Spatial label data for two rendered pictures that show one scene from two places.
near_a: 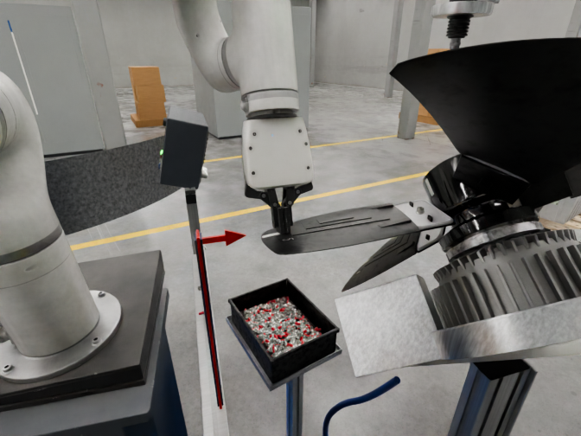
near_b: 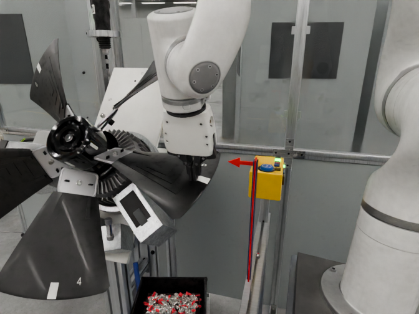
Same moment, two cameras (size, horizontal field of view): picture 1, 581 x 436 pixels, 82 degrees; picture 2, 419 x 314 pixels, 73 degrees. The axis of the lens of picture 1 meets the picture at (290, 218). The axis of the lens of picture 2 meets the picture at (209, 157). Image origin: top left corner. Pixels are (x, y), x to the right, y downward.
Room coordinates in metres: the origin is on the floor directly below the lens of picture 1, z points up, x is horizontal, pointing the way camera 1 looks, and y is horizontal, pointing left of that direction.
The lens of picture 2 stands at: (0.95, 0.35, 1.41)
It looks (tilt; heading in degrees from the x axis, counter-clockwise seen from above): 20 degrees down; 212
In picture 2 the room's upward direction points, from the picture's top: straight up
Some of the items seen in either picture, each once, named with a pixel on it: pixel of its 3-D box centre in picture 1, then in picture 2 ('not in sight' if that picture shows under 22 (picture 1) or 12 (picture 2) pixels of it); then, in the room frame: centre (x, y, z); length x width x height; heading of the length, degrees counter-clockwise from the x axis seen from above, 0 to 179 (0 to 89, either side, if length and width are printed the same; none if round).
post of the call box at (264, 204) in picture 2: not in sight; (264, 204); (0.10, 0.05, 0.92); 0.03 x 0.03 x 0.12; 17
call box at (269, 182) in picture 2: not in sight; (266, 178); (0.10, 0.05, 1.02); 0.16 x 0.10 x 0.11; 17
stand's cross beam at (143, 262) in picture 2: not in sight; (134, 276); (0.32, -0.40, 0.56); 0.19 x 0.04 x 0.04; 17
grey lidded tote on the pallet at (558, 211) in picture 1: (559, 194); not in sight; (2.79, -2.39, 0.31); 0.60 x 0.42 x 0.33; 125
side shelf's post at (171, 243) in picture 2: not in sight; (171, 255); (-0.01, -0.48, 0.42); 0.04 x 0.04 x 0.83; 17
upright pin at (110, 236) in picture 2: not in sight; (109, 228); (0.52, -0.23, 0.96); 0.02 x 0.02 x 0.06
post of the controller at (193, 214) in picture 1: (194, 223); not in sight; (0.89, 0.28, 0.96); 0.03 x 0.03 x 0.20; 17
